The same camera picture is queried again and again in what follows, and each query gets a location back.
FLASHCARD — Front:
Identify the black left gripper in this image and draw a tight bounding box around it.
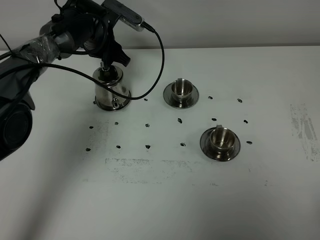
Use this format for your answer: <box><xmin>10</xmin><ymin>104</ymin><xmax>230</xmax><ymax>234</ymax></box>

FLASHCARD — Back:
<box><xmin>51</xmin><ymin>0</ymin><xmax>131</xmax><ymax>71</ymax></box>

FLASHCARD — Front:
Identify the stainless steel teapot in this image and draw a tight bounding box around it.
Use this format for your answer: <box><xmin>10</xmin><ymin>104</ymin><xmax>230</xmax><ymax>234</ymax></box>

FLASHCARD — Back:
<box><xmin>92</xmin><ymin>65</ymin><xmax>132</xmax><ymax>110</ymax></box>

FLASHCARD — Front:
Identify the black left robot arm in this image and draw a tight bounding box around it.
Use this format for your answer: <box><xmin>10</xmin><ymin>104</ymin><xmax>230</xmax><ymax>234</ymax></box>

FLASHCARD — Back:
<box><xmin>0</xmin><ymin>0</ymin><xmax>143</xmax><ymax>159</ymax></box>

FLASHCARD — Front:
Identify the round steel teapot saucer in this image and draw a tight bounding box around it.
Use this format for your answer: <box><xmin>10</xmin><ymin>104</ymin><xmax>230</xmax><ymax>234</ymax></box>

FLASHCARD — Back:
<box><xmin>95</xmin><ymin>97</ymin><xmax>131</xmax><ymax>112</ymax></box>

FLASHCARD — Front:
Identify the far steel saucer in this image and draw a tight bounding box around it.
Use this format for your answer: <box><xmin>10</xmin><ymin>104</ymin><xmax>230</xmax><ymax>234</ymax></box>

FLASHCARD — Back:
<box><xmin>163</xmin><ymin>83</ymin><xmax>199</xmax><ymax>109</ymax></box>

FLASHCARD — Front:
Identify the far steel teacup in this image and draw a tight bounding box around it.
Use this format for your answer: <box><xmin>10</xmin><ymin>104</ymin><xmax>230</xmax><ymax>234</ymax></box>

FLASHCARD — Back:
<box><xmin>171</xmin><ymin>78</ymin><xmax>194</xmax><ymax>102</ymax></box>

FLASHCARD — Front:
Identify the steel teacup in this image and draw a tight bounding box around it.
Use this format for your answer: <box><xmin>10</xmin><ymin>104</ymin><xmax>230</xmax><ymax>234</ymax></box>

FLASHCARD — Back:
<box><xmin>171</xmin><ymin>78</ymin><xmax>194</xmax><ymax>102</ymax></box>
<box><xmin>209</xmin><ymin>125</ymin><xmax>236</xmax><ymax>152</ymax></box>

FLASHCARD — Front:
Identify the near steel saucer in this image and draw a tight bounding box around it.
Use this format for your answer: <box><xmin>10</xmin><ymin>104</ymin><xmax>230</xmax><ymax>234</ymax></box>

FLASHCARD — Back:
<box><xmin>199</xmin><ymin>127</ymin><xmax>241</xmax><ymax>162</ymax></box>

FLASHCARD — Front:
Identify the near steel teacup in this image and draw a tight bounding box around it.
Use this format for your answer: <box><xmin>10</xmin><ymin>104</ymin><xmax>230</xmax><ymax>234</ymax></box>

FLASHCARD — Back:
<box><xmin>209</xmin><ymin>125</ymin><xmax>236</xmax><ymax>152</ymax></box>

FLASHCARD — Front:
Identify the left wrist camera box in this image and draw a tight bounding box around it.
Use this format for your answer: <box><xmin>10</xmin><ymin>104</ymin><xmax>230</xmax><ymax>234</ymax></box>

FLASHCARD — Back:
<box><xmin>101</xmin><ymin>0</ymin><xmax>144</xmax><ymax>32</ymax></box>

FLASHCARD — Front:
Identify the black left camera cable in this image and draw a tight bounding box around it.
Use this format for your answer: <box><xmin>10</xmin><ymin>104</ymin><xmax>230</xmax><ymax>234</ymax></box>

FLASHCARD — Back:
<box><xmin>0</xmin><ymin>21</ymin><xmax>165</xmax><ymax>101</ymax></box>

